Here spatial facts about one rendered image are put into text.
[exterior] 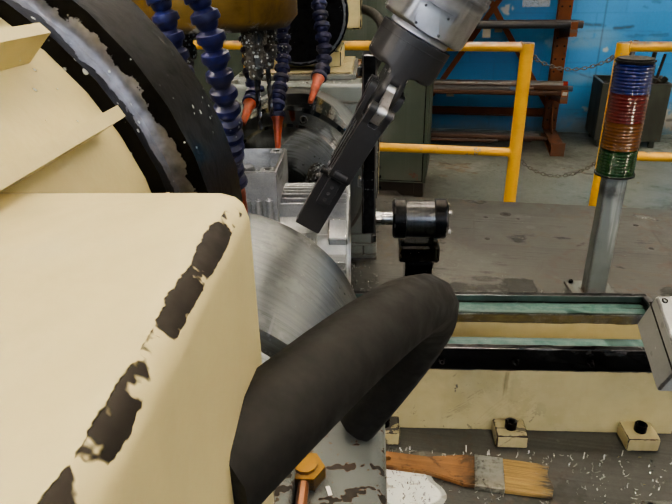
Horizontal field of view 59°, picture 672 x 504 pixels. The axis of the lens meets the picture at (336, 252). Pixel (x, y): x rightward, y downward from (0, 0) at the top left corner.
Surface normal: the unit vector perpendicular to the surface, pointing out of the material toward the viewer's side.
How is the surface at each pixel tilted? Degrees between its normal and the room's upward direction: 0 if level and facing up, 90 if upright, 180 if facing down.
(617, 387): 90
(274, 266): 28
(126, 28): 50
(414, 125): 90
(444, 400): 90
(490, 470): 0
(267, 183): 90
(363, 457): 0
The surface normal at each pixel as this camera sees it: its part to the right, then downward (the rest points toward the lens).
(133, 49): 0.75, -0.58
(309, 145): -0.05, 0.43
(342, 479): -0.02, -0.90
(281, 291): 0.51, -0.76
